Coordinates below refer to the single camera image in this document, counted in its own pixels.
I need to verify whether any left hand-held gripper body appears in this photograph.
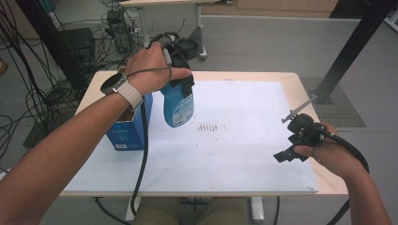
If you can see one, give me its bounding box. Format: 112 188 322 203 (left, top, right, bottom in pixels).
146 30 200 72

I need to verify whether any dark metal stand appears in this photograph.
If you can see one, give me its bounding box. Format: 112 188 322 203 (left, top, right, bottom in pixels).
14 0 90 95

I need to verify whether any wristwatch with white strap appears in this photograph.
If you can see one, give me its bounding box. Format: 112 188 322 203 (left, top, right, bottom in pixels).
99 71 145 111

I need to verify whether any computer tower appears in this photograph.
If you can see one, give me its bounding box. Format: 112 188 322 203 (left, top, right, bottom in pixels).
106 7 133 54

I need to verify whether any person's right leg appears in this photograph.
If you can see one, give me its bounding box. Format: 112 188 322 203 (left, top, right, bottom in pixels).
200 197 248 225

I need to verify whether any person's leg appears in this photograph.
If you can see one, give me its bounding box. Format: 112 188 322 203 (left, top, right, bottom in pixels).
200 197 248 225
130 197 182 225

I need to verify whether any light wooden table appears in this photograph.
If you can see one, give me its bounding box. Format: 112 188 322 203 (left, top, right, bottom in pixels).
59 70 349 198

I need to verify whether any white board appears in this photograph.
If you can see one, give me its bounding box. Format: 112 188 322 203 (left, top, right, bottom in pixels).
63 79 320 193

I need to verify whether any person's right hand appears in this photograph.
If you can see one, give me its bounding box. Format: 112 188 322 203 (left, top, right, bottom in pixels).
293 122 364 178

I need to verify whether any person's left leg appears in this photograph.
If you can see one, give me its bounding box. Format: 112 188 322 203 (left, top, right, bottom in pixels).
130 197 182 225

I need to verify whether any black box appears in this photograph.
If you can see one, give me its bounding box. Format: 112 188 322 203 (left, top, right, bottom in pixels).
56 27 96 61

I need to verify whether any blue cardboard box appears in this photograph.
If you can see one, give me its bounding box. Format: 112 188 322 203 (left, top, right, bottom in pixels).
105 92 154 152

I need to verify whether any blue bottle with white cap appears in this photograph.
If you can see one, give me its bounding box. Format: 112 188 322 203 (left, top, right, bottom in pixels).
160 80 195 128

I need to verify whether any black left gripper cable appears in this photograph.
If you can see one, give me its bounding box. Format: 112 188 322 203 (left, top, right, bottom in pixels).
129 101 150 218

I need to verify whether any white table leg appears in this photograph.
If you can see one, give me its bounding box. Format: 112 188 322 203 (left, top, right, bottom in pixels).
249 196 266 225

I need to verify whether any white-legged desk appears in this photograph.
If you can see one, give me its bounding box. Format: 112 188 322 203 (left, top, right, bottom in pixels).
119 0 235 61

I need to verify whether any black metal frame post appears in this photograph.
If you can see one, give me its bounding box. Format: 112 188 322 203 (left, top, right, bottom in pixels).
308 0 398 105

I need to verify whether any thin grey cord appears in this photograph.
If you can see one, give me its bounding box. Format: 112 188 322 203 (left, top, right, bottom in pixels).
126 48 174 83

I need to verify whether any grey floor mat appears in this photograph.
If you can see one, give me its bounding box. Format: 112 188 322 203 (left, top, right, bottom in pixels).
299 77 367 128

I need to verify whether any person's left hand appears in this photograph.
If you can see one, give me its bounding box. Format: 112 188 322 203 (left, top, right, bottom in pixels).
124 41 192 97

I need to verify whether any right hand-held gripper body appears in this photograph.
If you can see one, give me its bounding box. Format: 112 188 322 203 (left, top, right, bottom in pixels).
281 95 329 148

